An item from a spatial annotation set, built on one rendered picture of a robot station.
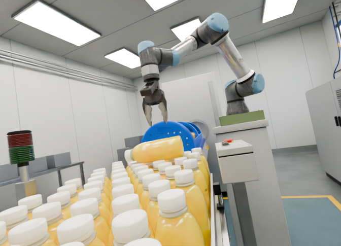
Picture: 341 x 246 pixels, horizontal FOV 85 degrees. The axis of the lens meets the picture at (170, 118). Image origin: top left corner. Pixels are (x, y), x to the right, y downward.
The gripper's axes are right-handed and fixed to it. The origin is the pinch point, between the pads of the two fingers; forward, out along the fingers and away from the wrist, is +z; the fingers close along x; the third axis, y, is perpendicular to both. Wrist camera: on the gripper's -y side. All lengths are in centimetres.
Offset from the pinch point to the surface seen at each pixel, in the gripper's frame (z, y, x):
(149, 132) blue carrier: 3.2, 17.1, 9.9
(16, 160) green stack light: 5.1, -29.1, 37.4
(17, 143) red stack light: 0.3, -28.7, 36.7
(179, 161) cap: 13.6, -20.3, -10.4
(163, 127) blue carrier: 1.9, 17.0, 2.2
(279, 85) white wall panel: -70, 505, -236
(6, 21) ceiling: -218, 160, 268
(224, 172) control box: 18.9, -18.7, -22.3
